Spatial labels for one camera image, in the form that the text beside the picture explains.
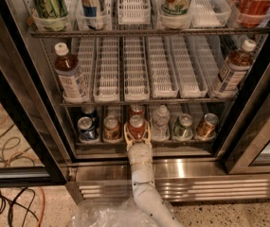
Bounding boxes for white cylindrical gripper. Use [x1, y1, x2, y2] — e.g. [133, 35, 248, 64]
[123, 123, 155, 186]

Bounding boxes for red coke can front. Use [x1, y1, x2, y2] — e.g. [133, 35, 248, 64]
[128, 115, 146, 140]

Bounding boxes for red coke can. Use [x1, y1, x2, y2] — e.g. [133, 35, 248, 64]
[128, 104, 145, 116]
[128, 115, 146, 140]

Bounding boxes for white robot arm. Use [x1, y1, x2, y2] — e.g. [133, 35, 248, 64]
[123, 123, 184, 227]

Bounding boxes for brown soda can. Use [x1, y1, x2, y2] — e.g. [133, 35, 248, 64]
[104, 115, 121, 140]

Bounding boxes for red coke can rear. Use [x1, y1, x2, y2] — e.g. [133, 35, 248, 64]
[128, 104, 145, 116]

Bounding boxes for green soda can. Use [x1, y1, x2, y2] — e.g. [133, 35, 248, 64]
[172, 113, 193, 141]

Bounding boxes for white tray middle shelf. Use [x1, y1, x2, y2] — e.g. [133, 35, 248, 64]
[146, 37, 178, 98]
[170, 36, 207, 98]
[93, 38, 120, 102]
[123, 37, 150, 101]

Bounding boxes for white tray shelf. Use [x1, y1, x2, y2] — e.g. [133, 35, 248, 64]
[117, 0, 151, 25]
[93, 38, 120, 102]
[123, 37, 150, 101]
[190, 0, 231, 28]
[146, 37, 178, 98]
[170, 36, 207, 98]

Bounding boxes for blue pepsi can front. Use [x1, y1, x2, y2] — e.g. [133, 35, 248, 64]
[77, 116, 98, 141]

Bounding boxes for blue pepsi can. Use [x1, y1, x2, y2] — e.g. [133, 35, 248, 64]
[77, 116, 98, 141]
[81, 106, 98, 120]

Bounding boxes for blue pepsi can rear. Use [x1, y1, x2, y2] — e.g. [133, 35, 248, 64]
[81, 106, 98, 120]

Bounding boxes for orange-brown tilted can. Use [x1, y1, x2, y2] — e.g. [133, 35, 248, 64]
[196, 113, 219, 140]

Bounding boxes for stainless steel fridge base grille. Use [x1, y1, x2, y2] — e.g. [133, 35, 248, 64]
[66, 159, 270, 203]

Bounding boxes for left glass fridge door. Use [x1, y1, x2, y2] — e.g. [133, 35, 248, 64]
[0, 41, 68, 187]

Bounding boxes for white tray top shelf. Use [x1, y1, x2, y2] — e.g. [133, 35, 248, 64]
[117, 0, 151, 25]
[190, 0, 231, 28]

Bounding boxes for large coca-cola can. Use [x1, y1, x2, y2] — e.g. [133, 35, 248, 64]
[229, 0, 270, 27]

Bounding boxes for clear plastic bin with bag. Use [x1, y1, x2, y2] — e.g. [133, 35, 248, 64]
[71, 196, 176, 227]

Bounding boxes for left tea bottle white cap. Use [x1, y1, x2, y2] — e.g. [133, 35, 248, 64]
[53, 42, 90, 101]

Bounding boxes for tea bottle white cap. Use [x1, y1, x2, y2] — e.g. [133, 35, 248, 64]
[53, 42, 90, 101]
[213, 39, 256, 93]

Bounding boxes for right tea bottle white cap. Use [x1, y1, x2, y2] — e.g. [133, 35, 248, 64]
[213, 39, 256, 93]

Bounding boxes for middle wire shelf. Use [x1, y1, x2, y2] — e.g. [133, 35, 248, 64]
[60, 97, 235, 107]

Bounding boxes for wire shelf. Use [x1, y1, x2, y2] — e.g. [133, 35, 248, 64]
[29, 27, 270, 38]
[60, 97, 235, 107]

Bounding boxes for top wire shelf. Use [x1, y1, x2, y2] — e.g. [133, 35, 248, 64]
[29, 27, 270, 38]

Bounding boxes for orange cable on floor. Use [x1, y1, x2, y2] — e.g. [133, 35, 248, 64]
[35, 186, 46, 227]

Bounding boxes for right fridge door frame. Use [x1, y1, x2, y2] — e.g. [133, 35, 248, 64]
[217, 32, 270, 174]

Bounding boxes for black cables on floor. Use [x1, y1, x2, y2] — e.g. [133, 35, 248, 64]
[0, 186, 40, 227]

